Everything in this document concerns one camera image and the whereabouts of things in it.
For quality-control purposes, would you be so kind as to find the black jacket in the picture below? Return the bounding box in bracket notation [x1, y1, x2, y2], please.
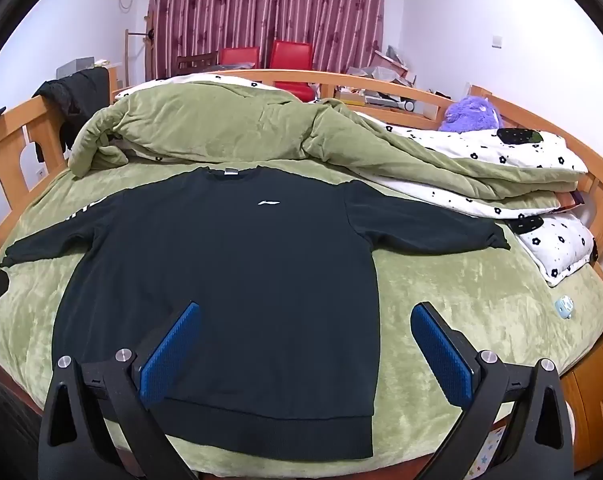
[32, 66, 111, 153]

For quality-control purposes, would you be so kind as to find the purple plush toy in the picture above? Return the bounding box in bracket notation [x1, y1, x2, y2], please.
[439, 94, 505, 133]

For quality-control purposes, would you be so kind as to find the black long-sleeve sweatshirt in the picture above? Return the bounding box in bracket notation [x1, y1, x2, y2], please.
[0, 166, 511, 461]

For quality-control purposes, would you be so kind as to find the dark wooden chair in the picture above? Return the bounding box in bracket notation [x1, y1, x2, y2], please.
[176, 52, 219, 73]

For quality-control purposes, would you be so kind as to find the red chair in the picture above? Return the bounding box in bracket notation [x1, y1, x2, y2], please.
[218, 46, 261, 68]
[270, 40, 315, 103]

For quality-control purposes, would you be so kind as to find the white flower-print pillow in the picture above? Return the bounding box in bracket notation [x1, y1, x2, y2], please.
[506, 210, 599, 288]

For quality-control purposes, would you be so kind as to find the wooden coat rack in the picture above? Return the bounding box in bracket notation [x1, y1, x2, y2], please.
[124, 10, 154, 86]

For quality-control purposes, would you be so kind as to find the pile of boxes and papers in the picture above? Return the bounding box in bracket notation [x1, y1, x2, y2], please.
[334, 45, 452, 116]

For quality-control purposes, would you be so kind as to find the grey box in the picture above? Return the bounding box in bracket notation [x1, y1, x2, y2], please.
[56, 58, 97, 78]

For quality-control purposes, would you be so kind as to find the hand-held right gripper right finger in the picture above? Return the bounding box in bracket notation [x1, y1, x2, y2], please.
[410, 301, 575, 480]

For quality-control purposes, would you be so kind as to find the maroon striped curtain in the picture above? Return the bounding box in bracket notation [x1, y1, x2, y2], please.
[146, 0, 387, 81]

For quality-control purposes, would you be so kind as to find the green plush bed blanket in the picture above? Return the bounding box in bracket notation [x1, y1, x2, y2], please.
[0, 157, 603, 480]

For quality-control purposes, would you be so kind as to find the star-print cloth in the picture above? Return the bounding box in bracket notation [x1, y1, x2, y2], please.
[474, 425, 507, 480]

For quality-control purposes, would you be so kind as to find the green quilt with flower lining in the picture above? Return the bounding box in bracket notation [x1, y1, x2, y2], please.
[68, 72, 589, 221]

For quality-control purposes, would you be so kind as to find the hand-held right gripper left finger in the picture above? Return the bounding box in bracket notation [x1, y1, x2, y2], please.
[38, 301, 202, 480]

